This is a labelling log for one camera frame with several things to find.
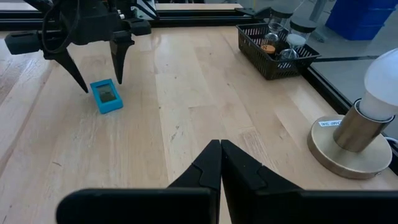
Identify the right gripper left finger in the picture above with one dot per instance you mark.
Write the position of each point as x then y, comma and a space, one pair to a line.
202, 174

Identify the teal digital timer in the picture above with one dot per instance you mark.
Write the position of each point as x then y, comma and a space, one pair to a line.
109, 107

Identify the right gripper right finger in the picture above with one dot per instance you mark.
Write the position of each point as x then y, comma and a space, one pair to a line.
248, 186

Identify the blue storage bin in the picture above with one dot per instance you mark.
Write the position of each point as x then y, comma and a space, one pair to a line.
363, 18

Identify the black hourglass white sand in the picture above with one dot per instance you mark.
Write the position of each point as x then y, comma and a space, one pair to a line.
296, 40

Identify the brass lamp white bulb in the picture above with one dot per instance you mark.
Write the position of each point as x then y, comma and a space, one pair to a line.
348, 155

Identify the black hourglass orange sand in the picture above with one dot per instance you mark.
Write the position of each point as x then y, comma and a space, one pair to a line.
268, 48

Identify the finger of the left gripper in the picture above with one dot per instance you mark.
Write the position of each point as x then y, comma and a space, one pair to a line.
120, 53
65, 60

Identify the black plastic basket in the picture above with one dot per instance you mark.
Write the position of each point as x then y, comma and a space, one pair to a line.
267, 67

